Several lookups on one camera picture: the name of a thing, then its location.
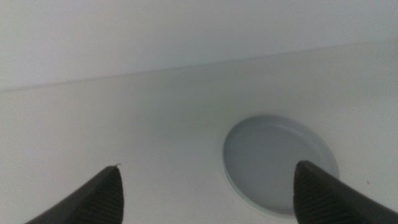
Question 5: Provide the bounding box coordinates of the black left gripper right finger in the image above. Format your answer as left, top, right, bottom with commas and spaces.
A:
293, 160, 398, 224

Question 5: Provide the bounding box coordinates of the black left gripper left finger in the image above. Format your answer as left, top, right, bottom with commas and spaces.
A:
24, 164, 125, 224

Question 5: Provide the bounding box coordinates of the grey-blue shallow bowl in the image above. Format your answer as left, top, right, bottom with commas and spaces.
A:
221, 114, 340, 218

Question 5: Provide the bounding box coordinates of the white shallow bowl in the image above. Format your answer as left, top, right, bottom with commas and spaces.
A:
221, 152, 295, 219

